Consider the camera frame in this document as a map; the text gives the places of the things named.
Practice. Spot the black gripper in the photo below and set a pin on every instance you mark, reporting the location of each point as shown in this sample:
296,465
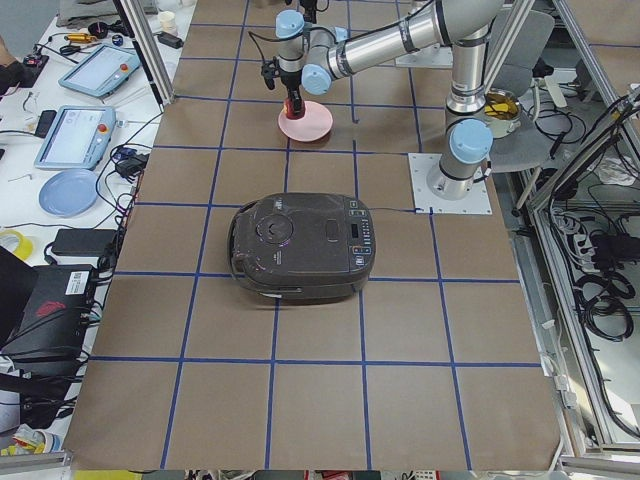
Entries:
290,82

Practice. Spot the red apple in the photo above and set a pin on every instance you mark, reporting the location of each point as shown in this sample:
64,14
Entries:
294,109

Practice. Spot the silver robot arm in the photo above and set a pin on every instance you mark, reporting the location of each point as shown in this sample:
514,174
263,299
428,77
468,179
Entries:
378,117

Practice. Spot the pink plate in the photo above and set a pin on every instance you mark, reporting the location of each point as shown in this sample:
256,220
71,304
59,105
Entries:
315,124

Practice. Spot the blue plate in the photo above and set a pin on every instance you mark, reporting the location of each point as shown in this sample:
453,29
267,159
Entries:
69,193

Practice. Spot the dark grey rice cooker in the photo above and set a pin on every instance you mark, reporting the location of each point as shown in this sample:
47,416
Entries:
302,246

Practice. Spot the blue teach pendant far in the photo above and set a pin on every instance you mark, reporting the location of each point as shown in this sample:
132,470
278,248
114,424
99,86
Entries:
102,72

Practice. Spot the blue teach pendant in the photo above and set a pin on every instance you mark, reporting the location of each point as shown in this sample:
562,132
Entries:
102,72
78,138

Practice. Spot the steel pot with yellow contents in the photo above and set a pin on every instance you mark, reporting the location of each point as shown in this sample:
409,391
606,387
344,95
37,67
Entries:
502,112

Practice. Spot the blue teach pendant near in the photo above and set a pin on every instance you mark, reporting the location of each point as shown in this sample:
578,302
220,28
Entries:
78,138

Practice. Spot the grey office chair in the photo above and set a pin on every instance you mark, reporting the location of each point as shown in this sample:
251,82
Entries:
519,145

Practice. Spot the black power adapter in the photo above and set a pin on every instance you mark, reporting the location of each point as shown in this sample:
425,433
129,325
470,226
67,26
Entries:
80,242

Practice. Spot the yellow tape roll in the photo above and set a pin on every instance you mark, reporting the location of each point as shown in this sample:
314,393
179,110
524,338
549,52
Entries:
16,243

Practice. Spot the black computer box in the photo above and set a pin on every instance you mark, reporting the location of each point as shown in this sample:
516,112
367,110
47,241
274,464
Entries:
57,314

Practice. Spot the aluminium frame post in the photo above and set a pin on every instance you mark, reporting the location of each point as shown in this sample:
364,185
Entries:
135,21

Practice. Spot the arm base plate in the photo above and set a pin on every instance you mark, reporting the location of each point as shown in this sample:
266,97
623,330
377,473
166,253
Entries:
435,193

